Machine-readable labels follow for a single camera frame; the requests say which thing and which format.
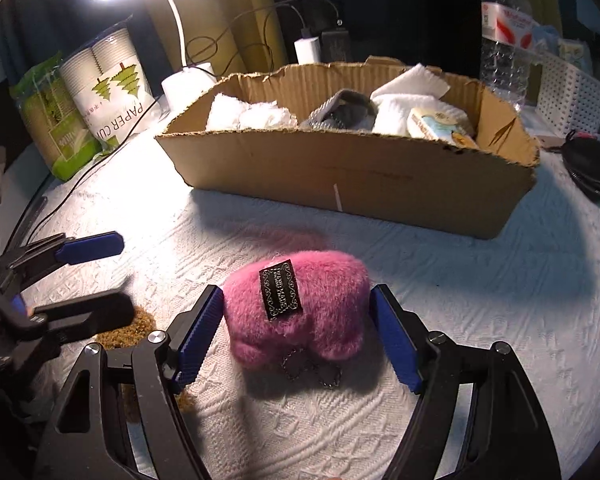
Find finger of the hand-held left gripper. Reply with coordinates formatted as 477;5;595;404
0;291;136;367
0;231;126;294

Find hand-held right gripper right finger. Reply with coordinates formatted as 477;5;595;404
369;285;563;480

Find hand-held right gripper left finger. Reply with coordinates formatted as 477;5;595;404
32;285;224;480

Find pink plush pouch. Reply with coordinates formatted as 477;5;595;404
223;252;371;390

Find cardboard box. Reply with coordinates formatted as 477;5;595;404
154;56;541;240

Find white textured towel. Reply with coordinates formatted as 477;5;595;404
206;92;299;132

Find cartoon print tissue packet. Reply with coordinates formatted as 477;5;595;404
409;105;482;149

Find white cloth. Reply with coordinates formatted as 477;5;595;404
372;95;417;136

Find grey dotted glove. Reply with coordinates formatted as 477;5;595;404
300;88;379;131

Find white paper napkin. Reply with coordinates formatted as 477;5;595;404
370;63;452;102

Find brown speckled patch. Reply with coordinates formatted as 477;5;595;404
96;306;192;417

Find white textured tablecloth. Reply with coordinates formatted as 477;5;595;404
0;105;600;480

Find green paper cup pack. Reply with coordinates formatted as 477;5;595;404
9;52;104;182

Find white paper cup pack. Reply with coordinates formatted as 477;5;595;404
59;27;154;157

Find teal curtain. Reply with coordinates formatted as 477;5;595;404
0;0;151;91

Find white desk lamp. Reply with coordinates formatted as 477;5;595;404
80;0;218;113

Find black round zip case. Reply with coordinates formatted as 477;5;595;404
564;130;600;197

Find yellow curtain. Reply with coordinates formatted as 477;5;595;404
145;0;287;70

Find white charger plug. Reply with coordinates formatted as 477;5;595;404
294;25;322;65

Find white plastic basket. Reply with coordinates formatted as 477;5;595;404
527;49;600;139

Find black power adapter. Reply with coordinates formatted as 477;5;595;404
321;20;352;64

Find clear plastic water bottle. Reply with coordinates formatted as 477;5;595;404
480;0;535;112

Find plastic-wrapped packets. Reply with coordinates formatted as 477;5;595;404
532;25;595;75

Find black charging cable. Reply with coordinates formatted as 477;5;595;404
184;1;342;68

